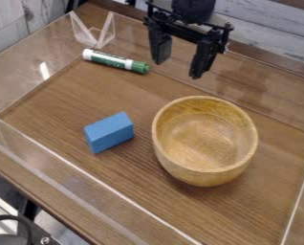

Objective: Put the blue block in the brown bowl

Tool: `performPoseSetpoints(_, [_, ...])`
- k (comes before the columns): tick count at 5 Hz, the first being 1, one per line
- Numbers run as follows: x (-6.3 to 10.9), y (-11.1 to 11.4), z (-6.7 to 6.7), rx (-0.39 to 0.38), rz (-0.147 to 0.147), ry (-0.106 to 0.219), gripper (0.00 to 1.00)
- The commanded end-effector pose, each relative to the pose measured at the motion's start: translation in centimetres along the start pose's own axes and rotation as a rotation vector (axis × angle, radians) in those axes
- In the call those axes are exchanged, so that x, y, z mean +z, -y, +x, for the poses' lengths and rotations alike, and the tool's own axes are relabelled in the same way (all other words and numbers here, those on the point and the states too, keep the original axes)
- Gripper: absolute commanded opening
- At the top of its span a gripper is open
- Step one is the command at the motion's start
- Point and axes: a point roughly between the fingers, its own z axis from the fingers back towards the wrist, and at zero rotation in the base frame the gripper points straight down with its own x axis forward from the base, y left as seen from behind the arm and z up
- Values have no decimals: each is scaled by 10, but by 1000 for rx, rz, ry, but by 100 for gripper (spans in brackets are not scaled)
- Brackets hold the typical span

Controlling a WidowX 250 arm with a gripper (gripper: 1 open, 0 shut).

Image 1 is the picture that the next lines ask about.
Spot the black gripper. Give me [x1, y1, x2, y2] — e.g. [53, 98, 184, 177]
[145, 0, 233, 79]

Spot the blue rectangular block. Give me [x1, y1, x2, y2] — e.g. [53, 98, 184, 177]
[82, 112, 134, 154]

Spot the brown wooden bowl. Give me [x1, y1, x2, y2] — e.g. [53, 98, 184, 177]
[152, 96, 258, 187]

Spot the clear acrylic triangular stand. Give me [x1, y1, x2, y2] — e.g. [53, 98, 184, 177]
[69, 11, 114, 49]

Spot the green and white marker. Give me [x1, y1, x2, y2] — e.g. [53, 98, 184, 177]
[81, 49, 149, 74]

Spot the clear acrylic tray wall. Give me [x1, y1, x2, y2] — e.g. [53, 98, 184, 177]
[0, 120, 201, 245]

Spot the black metal bracket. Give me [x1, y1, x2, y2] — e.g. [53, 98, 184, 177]
[16, 222, 62, 245]

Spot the black cable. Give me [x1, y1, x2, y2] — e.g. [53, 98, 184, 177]
[0, 214, 34, 245]

